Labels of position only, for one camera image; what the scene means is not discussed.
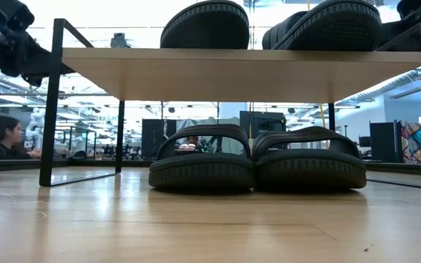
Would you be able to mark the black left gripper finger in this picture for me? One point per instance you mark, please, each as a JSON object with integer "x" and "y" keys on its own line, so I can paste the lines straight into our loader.
{"x": 37, "y": 62}

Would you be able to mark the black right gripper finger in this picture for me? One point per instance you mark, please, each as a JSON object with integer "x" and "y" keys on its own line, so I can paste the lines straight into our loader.
{"x": 400, "y": 36}

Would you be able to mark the black rubber slide sandal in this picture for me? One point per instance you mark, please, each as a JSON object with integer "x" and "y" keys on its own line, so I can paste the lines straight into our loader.
{"x": 334, "y": 33}
{"x": 305, "y": 175}
{"x": 199, "y": 175}
{"x": 205, "y": 29}

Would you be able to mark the white humanoid figure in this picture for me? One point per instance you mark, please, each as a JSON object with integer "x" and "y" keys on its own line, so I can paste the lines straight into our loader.
{"x": 35, "y": 124}

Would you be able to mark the person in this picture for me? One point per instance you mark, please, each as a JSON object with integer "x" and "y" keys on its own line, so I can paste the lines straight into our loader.
{"x": 2, "y": 131}

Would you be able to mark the dark ceiling-mounted device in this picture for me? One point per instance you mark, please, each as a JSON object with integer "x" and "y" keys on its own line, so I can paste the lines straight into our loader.
{"x": 119, "y": 41}

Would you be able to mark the black cabinet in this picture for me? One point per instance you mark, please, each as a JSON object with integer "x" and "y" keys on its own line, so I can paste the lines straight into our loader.
{"x": 384, "y": 142}

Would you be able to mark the small black monitor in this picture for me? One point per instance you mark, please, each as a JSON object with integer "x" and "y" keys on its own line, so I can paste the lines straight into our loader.
{"x": 364, "y": 141}

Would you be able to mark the black box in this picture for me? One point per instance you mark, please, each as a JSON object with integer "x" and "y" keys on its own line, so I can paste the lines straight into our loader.
{"x": 152, "y": 135}

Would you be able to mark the black machine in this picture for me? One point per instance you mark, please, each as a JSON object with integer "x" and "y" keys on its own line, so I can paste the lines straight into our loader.
{"x": 265, "y": 122}

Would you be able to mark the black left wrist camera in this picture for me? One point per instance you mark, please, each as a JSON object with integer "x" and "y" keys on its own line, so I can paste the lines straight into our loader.
{"x": 13, "y": 14}

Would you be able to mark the ribbed ceiling air duct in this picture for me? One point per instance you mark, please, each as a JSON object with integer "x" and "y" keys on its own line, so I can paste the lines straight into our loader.
{"x": 397, "y": 85}

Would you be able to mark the black metal rig frame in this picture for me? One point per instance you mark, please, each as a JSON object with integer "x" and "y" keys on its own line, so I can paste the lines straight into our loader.
{"x": 93, "y": 163}

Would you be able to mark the wooden shelf with black frame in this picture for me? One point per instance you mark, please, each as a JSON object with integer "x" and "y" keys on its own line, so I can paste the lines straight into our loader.
{"x": 232, "y": 73}

